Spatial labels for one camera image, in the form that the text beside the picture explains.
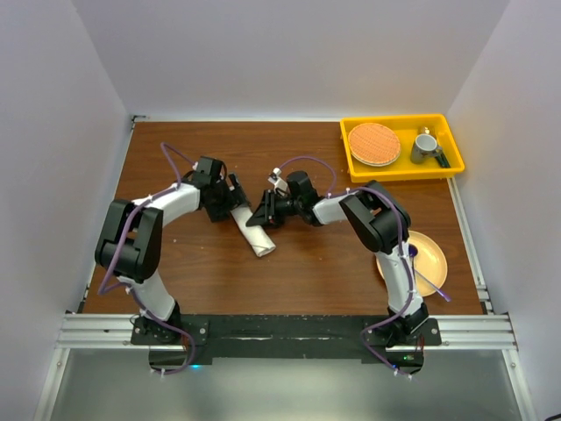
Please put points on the dark green utensil in tray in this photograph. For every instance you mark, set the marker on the dark green utensil in tray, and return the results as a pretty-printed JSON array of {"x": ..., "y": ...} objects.
[{"x": 442, "y": 160}]

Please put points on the yellow plastic tray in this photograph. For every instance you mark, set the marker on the yellow plastic tray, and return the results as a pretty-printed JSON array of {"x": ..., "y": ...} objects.
[{"x": 406, "y": 128}]

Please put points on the iridescent purple spoon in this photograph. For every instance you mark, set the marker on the iridescent purple spoon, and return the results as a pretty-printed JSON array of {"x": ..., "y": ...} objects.
[{"x": 413, "y": 251}]

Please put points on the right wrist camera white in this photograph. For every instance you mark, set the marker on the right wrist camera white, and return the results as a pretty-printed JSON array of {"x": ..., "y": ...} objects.
[{"x": 280, "y": 186}]

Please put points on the white cloth napkin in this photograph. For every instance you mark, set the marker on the white cloth napkin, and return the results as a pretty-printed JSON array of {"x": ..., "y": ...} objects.
[{"x": 256, "y": 237}]

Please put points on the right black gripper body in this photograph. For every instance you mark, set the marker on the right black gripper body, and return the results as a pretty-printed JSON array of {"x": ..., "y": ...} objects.
[{"x": 277, "y": 207}]

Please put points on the aluminium frame rail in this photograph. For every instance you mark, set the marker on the aluminium frame rail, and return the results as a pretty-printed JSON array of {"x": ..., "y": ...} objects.
[{"x": 489, "y": 331}]

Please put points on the cream yellow plate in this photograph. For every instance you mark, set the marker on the cream yellow plate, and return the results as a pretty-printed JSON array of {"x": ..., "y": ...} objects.
[{"x": 430, "y": 261}]

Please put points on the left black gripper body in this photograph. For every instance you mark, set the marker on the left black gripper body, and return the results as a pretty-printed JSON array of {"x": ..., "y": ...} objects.
[{"x": 223, "y": 199}]

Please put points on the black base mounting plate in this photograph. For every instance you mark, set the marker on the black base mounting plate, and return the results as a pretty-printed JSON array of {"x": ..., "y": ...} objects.
[{"x": 203, "y": 339}]

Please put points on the grey white mug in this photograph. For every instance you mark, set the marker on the grey white mug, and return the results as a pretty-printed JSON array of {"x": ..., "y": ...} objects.
[{"x": 425, "y": 146}]

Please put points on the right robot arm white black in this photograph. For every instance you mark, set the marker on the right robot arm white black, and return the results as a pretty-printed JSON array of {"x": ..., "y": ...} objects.
[{"x": 380, "y": 224}]

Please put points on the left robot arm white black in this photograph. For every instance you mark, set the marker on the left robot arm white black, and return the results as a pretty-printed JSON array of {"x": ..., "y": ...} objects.
[{"x": 129, "y": 246}]

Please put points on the orange patterned plate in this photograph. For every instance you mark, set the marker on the orange patterned plate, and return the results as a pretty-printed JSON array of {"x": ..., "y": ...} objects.
[{"x": 374, "y": 144}]

